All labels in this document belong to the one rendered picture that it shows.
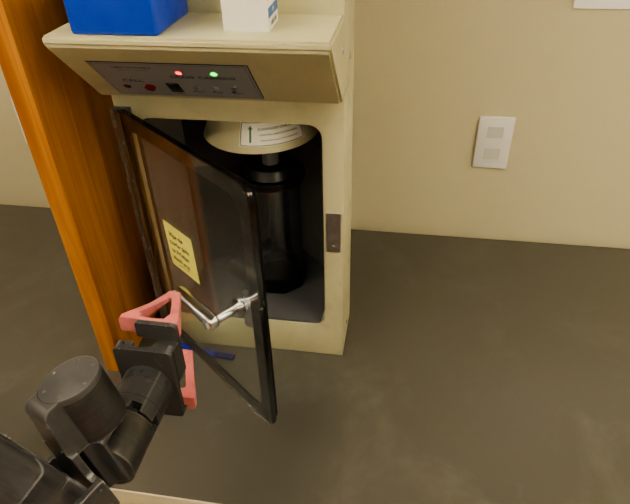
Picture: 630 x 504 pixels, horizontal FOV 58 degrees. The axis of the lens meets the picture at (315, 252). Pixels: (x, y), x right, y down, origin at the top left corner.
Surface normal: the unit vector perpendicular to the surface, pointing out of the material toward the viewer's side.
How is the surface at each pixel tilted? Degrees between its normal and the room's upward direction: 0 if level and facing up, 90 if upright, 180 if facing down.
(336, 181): 90
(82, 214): 90
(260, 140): 67
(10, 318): 0
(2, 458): 71
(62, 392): 14
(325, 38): 0
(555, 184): 90
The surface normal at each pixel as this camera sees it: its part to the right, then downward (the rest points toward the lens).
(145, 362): -0.17, 0.58
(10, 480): 0.74, -0.03
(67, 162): 0.99, 0.07
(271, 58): -0.10, 0.98
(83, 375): -0.26, -0.81
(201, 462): -0.02, -0.80
